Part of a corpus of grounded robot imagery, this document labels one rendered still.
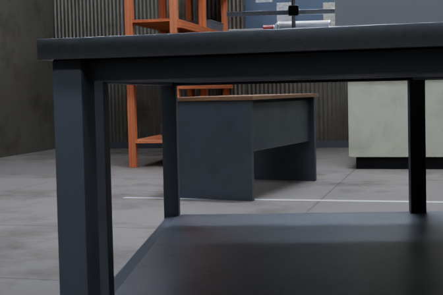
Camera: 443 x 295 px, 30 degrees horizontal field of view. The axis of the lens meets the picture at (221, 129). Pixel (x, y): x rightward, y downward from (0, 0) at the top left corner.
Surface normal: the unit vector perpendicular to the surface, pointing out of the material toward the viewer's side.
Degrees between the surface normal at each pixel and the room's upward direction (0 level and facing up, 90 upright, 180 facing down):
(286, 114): 90
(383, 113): 90
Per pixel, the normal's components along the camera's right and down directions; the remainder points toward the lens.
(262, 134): 0.90, 0.00
